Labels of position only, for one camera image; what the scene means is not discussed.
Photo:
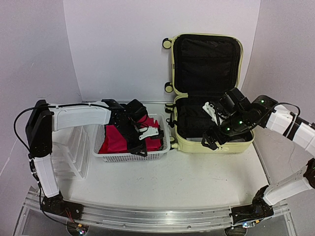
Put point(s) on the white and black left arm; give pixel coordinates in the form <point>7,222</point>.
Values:
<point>47,118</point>

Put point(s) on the pale yellow hard-shell suitcase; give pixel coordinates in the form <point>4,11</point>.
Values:
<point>204,67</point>

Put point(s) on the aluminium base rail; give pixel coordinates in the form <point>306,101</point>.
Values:
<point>139,220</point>

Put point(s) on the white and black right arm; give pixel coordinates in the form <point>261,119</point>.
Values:
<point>285,145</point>

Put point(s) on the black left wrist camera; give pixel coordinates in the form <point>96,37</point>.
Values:
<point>136,110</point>

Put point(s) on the white plastic drawer organizer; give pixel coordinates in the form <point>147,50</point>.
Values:
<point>70,156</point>

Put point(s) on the white perforated plastic basket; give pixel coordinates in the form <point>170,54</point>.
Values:
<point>99,136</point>

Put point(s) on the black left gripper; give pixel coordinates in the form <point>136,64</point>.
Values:
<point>135,148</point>

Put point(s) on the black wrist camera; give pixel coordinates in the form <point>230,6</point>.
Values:
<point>136,110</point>
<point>234,101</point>

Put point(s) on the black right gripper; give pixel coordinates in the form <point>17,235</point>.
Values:
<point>213,146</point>

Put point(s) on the magenta pink garment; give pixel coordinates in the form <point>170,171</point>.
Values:
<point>114,142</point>

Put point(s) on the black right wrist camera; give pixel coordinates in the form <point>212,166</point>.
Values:
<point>234,101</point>

